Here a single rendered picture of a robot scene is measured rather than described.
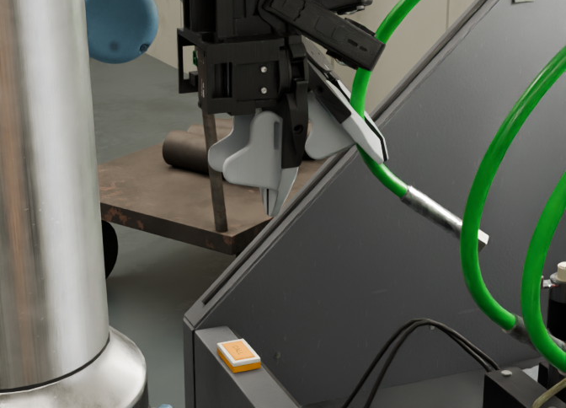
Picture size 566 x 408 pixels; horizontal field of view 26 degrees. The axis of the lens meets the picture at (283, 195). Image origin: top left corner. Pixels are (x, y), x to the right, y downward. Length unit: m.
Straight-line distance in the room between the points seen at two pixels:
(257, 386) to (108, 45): 0.39
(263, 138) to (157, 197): 2.64
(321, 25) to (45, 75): 0.50
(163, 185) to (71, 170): 3.19
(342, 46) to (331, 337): 0.55
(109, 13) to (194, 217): 2.40
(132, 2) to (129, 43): 0.03
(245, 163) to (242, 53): 0.09
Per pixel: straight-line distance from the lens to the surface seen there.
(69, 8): 0.47
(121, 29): 1.04
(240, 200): 3.53
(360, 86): 1.14
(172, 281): 3.93
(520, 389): 1.19
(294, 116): 0.92
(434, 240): 1.45
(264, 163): 0.95
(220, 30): 0.91
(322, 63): 1.16
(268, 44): 0.91
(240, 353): 1.28
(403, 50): 4.76
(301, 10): 0.93
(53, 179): 0.48
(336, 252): 1.39
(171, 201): 3.53
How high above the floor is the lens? 1.53
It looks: 19 degrees down
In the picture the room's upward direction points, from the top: straight up
